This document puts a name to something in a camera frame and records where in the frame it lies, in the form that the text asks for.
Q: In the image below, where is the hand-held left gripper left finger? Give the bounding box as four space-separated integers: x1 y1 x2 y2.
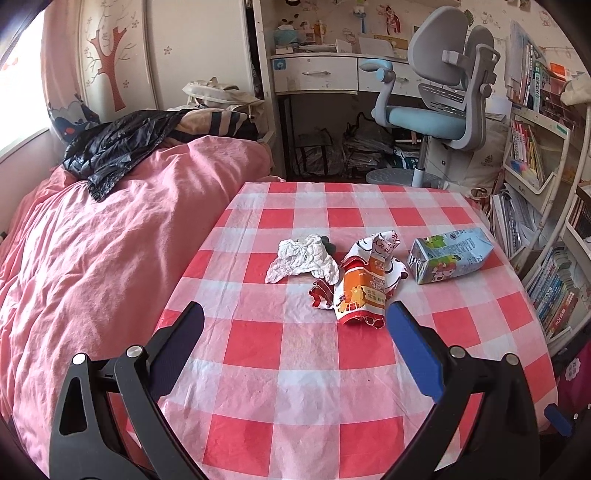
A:
48 301 206 480

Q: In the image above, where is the pink flower bag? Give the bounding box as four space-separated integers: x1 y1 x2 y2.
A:
556 355 586 407

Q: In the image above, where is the stack of newspapers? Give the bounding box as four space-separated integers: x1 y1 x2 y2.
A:
342 115 398 178

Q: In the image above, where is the white bookshelf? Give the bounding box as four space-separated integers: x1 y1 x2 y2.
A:
489 69 591 356

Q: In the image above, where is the beige cloth bag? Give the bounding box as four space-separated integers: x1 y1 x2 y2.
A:
182 78 265 112

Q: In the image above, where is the black striped clear bag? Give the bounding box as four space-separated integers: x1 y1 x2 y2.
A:
295 129 345 176

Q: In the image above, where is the row of upright books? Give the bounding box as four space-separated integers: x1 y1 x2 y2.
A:
505 21 555 112

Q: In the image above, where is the pink duvet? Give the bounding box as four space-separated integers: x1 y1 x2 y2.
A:
0 136 274 467

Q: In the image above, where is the window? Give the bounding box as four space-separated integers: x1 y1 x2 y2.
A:
0 9 49 153

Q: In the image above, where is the red white snack wrapper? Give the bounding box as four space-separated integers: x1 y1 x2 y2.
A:
308 230 408 329

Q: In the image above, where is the row of thin colourful books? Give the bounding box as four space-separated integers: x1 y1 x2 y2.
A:
510 120 546 185

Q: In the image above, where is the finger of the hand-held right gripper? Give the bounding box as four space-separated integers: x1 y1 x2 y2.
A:
544 404 573 437

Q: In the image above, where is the white cloth sack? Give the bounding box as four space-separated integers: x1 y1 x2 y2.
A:
455 117 509 195

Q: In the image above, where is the beige black striped cushion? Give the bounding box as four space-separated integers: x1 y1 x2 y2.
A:
168 108 259 140

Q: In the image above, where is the white wardrobe with tree decal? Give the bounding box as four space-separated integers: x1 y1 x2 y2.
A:
76 0 259 121

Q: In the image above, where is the blue green milk carton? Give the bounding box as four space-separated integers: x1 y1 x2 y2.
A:
407 227 495 286

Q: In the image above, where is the grey blue desk chair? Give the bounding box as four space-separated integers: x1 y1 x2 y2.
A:
359 6 502 189

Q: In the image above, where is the white paper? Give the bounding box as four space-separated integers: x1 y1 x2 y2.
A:
265 234 340 284

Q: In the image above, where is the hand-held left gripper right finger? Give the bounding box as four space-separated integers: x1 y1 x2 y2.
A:
383 301 541 480

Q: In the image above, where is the stack of slanted books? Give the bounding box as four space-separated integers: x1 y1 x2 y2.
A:
526 247 580 340

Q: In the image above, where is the white desk with hutch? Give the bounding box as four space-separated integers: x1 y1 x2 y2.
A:
253 0 462 181

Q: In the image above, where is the red white checkered tablecloth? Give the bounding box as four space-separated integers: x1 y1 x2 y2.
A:
111 181 559 480

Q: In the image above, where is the black puffer jacket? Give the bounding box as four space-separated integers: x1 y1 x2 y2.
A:
62 109 185 201

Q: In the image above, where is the pile of magazines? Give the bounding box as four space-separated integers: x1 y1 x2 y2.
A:
489 185 539 259

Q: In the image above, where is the pink printed curtain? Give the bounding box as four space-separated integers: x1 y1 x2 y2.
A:
41 0 100 146

